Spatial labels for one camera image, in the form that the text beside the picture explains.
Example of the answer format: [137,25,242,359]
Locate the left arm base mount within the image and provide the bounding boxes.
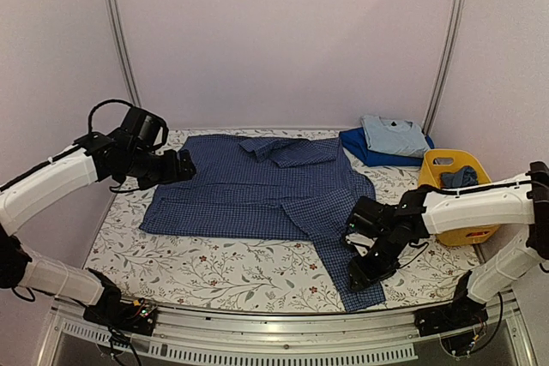
[83,290,158,336]

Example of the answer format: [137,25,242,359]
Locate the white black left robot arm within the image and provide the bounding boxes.
[1,101,196,327]

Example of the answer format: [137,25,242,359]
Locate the grey blue garment in basket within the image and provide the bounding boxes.
[440,165,479,189]

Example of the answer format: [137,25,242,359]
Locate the blue checkered button shirt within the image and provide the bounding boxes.
[141,134,385,311]

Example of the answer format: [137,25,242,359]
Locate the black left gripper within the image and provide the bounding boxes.
[127,147,196,190]

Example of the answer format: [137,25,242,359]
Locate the folded royal blue garment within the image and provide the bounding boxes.
[339,128,423,167]

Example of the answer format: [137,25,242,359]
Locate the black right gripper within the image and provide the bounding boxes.
[346,230,403,294]

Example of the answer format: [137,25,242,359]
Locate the yellow plastic laundry basket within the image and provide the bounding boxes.
[418,149,500,247]

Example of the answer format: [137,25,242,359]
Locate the right aluminium frame post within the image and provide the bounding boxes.
[423,0,466,135]

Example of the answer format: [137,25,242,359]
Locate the folded light blue t-shirt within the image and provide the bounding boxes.
[361,115,431,158]

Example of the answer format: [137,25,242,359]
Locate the left aluminium frame post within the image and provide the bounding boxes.
[105,0,142,107]

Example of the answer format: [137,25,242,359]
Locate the aluminium front rail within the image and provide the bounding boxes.
[37,291,541,365]

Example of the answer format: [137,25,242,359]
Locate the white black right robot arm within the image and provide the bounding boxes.
[347,161,548,328]

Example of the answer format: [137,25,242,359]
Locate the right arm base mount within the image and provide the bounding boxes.
[414,291,488,357]

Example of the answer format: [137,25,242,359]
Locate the aluminium frame post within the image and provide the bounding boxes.
[423,0,466,135]
[105,0,142,107]

